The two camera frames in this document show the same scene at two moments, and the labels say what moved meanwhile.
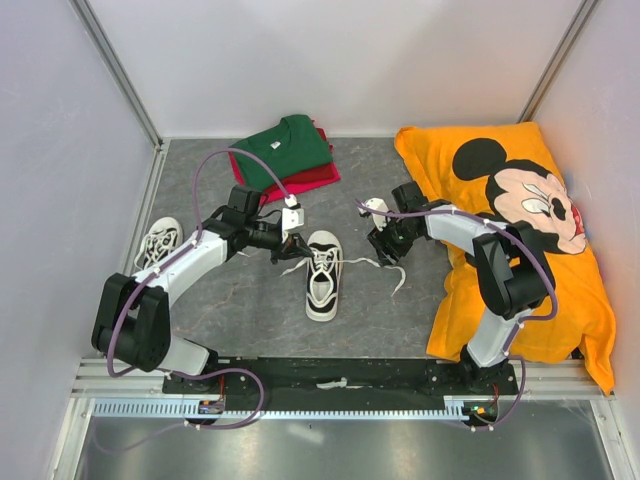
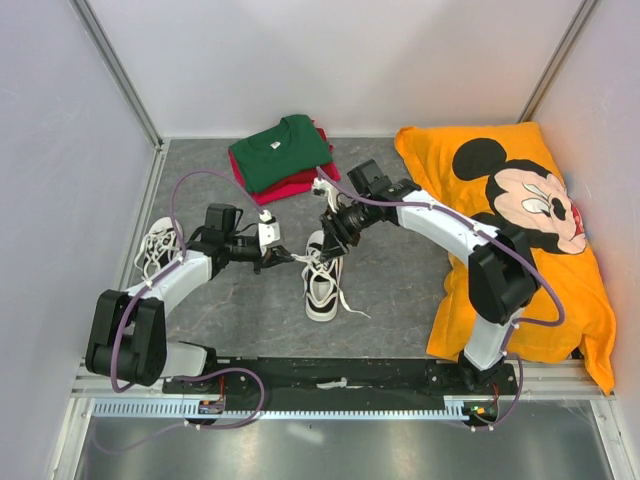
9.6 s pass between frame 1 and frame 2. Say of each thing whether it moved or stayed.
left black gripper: moved
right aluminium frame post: stayed
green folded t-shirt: stayed
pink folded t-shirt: stayed
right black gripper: moved
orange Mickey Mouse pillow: stayed
